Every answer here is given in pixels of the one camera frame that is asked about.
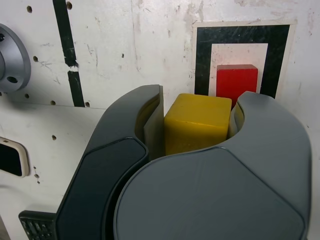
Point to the white rimmed black object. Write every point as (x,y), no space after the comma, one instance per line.
(8,157)

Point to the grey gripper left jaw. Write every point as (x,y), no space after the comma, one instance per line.
(100,180)

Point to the black ribbed object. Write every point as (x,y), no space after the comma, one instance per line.
(35,225)

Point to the black tape strip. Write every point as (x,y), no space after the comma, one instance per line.
(65,30)

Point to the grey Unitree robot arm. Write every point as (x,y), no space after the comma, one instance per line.
(15,62)

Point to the yellow cube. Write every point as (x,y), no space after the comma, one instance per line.
(195,125)

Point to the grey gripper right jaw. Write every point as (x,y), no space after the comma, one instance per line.
(212,195)

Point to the black tape square outline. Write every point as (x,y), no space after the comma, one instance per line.
(202,62)

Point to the red cube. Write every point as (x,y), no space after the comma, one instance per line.
(236,80)

